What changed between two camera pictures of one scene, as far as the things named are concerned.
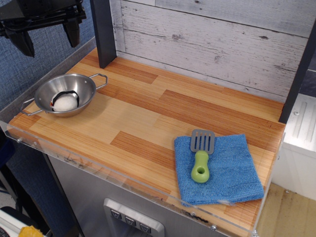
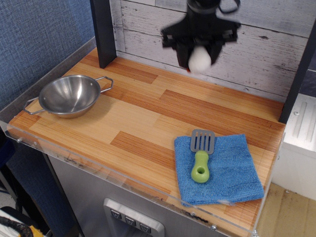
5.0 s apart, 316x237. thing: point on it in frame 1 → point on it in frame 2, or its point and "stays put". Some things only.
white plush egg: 64,101 → 199,60
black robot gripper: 17,17 → 202,27
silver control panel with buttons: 123,221 stays put
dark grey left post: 104,31 stays put
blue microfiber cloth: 233,176 stays put
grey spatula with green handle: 202,144 stays put
